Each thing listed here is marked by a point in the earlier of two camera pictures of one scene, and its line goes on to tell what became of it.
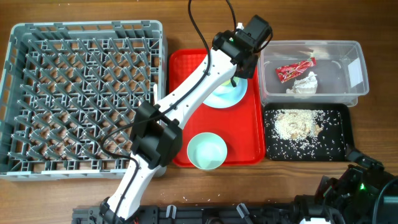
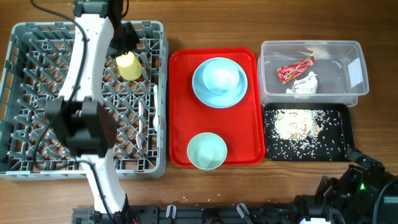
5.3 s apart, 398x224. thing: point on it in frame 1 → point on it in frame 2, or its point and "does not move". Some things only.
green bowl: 207,150 does not move
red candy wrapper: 286,71 does not move
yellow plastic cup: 236,79 → 130,67
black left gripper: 251,70 → 133,43
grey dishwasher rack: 68,94 does not move
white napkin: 306,86 does not move
